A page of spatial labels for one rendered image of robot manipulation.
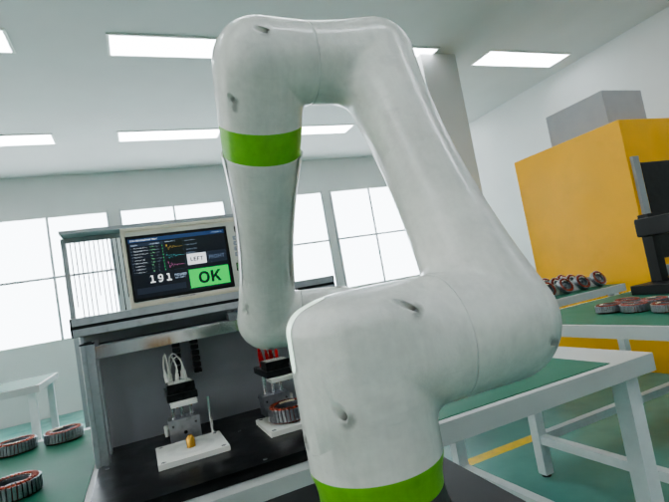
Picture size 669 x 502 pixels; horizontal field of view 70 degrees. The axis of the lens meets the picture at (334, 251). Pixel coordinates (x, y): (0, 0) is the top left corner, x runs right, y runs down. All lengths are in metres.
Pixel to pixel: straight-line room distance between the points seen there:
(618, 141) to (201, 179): 5.81
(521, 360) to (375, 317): 0.16
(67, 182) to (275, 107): 7.30
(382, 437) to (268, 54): 0.45
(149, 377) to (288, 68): 1.01
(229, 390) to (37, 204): 6.61
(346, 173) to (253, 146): 8.04
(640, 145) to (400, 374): 4.13
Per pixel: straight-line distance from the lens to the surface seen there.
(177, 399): 1.24
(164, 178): 7.88
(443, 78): 5.47
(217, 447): 1.15
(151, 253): 1.32
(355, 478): 0.44
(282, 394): 1.36
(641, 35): 6.59
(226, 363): 1.45
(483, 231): 0.53
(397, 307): 0.42
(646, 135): 4.57
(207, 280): 1.32
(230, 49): 0.64
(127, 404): 1.44
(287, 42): 0.65
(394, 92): 0.64
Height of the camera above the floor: 1.09
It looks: 4 degrees up
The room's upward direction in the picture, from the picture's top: 10 degrees counter-clockwise
